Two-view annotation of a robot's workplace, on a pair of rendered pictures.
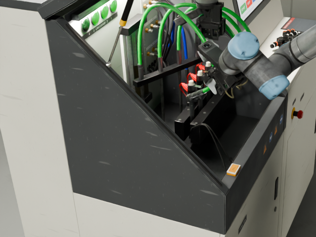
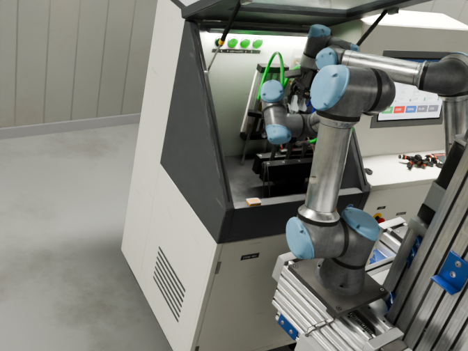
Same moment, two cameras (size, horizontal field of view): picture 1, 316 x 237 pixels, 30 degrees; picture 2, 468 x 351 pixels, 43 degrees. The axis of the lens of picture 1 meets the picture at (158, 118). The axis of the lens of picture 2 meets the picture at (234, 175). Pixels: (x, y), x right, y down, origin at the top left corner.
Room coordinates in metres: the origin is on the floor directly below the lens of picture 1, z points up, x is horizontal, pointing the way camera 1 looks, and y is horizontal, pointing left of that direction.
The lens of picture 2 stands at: (-0.18, -0.98, 2.13)
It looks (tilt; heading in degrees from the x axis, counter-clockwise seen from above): 30 degrees down; 27
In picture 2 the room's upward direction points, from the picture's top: 14 degrees clockwise
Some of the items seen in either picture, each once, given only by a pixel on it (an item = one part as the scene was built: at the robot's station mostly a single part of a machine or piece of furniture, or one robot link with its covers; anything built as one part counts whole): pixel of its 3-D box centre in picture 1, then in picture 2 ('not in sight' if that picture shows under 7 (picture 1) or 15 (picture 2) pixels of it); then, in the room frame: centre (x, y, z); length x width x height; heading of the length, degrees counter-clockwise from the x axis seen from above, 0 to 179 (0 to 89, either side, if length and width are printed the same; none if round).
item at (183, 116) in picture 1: (205, 118); (290, 171); (1.95, -0.18, 0.91); 0.34 x 0.10 x 0.15; 152
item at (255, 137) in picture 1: (254, 155); (294, 213); (1.73, -0.33, 0.87); 0.62 x 0.04 x 0.16; 152
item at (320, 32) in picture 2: not in sight; (317, 41); (1.81, -0.19, 1.52); 0.09 x 0.08 x 0.11; 96
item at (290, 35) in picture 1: (288, 37); (421, 159); (2.42, -0.60, 1.01); 0.23 x 0.11 x 0.06; 152
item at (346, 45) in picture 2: not in sight; (340, 51); (1.80, -0.28, 1.52); 0.11 x 0.11 x 0.08; 6
